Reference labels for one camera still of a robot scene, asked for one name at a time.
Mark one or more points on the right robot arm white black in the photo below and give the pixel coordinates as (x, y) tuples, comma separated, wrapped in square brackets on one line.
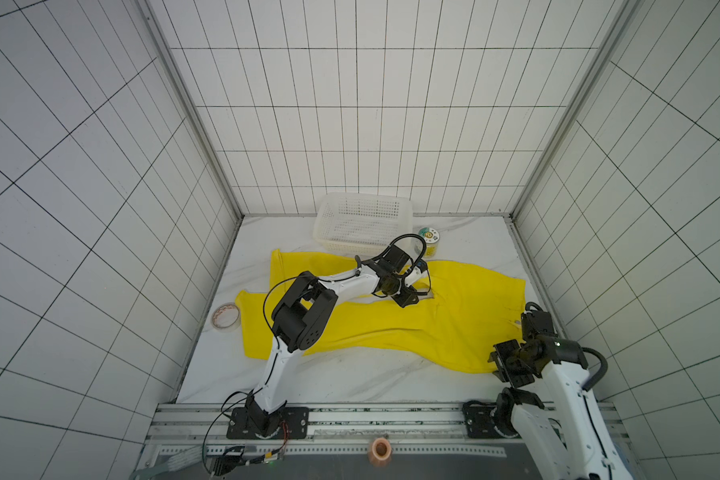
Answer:
[(549, 402)]

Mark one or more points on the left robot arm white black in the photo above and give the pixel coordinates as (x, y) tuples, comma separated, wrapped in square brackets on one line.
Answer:
[(300, 318)]

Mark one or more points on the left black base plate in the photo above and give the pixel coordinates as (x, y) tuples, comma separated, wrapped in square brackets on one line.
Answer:
[(251, 424)]

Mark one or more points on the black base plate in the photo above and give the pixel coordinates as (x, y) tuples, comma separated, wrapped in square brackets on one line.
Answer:
[(251, 424), (481, 423)]

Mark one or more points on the brown tape roll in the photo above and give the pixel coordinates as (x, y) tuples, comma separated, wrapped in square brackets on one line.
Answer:
[(380, 452)]

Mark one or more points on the small jar yellow label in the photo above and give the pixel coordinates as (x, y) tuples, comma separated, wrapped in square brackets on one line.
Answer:
[(432, 238)]

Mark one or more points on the white plastic basket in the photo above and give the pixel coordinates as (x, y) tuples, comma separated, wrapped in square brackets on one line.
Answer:
[(352, 224)]

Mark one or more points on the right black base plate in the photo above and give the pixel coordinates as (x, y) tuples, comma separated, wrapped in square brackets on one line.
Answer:
[(481, 423)]

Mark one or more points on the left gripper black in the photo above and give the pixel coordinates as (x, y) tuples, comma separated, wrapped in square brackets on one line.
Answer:
[(402, 291)]

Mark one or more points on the small circuit board with cables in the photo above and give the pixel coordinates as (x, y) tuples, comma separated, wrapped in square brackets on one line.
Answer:
[(234, 457)]

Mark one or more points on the clear tape roll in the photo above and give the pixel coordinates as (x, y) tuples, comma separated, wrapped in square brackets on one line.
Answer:
[(225, 317)]

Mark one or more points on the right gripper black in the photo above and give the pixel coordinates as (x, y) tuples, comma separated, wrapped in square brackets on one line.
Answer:
[(507, 358)]

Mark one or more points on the aluminium mounting rail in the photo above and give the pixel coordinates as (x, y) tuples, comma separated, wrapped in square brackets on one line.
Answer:
[(183, 435)]

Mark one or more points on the yellow trousers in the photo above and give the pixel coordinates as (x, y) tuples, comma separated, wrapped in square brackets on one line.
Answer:
[(471, 310)]

